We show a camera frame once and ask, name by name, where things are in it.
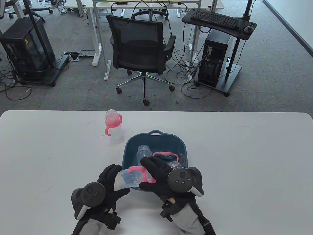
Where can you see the person's left hand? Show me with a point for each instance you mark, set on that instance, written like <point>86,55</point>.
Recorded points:
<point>108,176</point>

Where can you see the person's right hand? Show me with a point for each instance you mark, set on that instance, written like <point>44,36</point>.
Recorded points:
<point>159,171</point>

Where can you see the clear dome bottle cap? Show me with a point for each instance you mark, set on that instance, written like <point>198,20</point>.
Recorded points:
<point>175,164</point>

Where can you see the clear baby bottle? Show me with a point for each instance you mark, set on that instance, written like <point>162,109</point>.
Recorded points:
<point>143,153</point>

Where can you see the black hand controller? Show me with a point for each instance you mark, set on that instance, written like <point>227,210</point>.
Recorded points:
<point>93,193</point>
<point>182,180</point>

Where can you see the teal plastic basin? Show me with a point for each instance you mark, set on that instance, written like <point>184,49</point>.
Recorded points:
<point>178,144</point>

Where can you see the white power strip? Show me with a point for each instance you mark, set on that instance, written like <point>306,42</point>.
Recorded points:
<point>188,64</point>
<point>73,56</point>

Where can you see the black rolling pole cart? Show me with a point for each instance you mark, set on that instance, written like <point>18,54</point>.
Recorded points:
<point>60,64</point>

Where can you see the black computer tower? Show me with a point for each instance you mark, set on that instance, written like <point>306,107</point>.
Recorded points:
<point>215,56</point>

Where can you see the black mesh office chair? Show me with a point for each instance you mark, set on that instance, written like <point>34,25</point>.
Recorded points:
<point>137,31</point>

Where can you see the black glass computer case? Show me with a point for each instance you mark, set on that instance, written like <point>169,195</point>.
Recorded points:
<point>24,49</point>

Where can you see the black rolling keyboard stand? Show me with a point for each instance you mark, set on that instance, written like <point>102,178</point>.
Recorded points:
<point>188,18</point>

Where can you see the black swivel chair base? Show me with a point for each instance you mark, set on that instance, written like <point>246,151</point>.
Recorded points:
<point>39,9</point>
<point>149,13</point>

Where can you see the black keyboard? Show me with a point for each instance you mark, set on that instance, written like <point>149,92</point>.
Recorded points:
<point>215,19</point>

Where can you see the black computer mouse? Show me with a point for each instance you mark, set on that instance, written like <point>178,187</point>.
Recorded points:
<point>248,29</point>

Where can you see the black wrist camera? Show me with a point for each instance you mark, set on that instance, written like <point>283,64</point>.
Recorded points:
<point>167,213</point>
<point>112,220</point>

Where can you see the silver metal rail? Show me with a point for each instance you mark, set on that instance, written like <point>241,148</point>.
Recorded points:
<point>107,69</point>

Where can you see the white metal frame desk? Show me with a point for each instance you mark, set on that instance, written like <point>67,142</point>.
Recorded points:
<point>97,46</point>

